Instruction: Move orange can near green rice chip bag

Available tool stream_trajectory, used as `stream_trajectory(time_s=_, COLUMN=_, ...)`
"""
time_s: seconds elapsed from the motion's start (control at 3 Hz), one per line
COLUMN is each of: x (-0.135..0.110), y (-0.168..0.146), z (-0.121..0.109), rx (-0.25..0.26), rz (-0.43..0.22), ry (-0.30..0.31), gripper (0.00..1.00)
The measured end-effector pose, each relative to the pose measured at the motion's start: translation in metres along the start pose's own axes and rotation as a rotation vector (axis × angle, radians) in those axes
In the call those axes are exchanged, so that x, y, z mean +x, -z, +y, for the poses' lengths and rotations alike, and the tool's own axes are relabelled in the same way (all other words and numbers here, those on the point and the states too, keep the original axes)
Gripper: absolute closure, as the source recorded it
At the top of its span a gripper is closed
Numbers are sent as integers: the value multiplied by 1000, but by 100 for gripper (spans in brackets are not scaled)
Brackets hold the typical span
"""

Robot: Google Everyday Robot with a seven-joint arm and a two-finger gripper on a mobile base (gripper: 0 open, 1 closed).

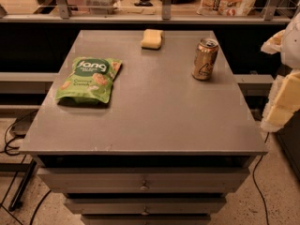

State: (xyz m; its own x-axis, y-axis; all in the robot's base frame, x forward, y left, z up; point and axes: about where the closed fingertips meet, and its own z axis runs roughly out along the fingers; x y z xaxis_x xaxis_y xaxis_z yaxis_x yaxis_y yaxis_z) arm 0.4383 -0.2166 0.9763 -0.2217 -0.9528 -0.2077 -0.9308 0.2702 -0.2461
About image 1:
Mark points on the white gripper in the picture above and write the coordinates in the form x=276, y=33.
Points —
x=292, y=46

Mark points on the orange soda can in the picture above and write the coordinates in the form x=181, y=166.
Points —
x=205, y=58

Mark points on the green rice chip bag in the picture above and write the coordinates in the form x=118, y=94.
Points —
x=90, y=81

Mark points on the yellow sponge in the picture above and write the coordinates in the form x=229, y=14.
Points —
x=152, y=39

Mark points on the grey drawer cabinet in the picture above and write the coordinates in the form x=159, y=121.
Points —
x=158, y=116

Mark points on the top drawer with knob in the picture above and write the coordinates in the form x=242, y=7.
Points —
x=215, y=180

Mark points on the drawer with knob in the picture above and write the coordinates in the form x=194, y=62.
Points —
x=215, y=180
x=145, y=206

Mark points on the bottom drawer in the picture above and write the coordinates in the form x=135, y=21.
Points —
x=149, y=220

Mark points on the middle drawer with knob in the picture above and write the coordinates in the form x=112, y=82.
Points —
x=145, y=206

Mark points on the metal shelf rail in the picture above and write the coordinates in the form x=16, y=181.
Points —
x=161, y=11

